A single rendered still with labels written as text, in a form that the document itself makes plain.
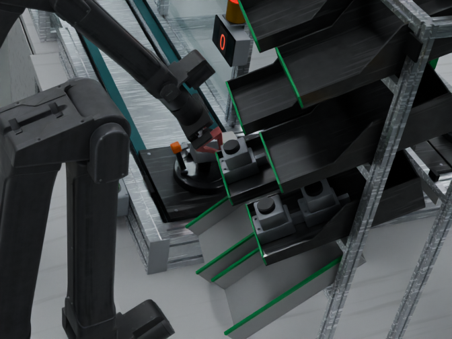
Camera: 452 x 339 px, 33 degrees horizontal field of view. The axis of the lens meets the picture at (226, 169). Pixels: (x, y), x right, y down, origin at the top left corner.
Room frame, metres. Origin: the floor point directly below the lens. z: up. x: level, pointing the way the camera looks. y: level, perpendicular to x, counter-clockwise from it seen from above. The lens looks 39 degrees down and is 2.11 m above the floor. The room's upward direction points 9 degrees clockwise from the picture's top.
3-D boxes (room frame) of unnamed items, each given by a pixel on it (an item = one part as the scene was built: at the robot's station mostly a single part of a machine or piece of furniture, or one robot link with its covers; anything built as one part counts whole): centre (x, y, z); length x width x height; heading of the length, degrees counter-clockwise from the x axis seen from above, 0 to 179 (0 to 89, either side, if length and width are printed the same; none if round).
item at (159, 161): (1.36, 0.05, 0.96); 0.24 x 0.24 x 0.02; 27
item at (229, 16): (1.58, 0.03, 1.28); 0.05 x 0.05 x 0.05
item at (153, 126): (1.64, 0.17, 0.91); 0.84 x 0.28 x 0.10; 27
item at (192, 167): (1.36, 0.05, 0.98); 0.14 x 0.14 x 0.02
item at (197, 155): (1.36, 0.04, 1.06); 0.08 x 0.04 x 0.07; 115
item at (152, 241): (1.53, 0.31, 0.91); 0.89 x 0.06 x 0.11; 27
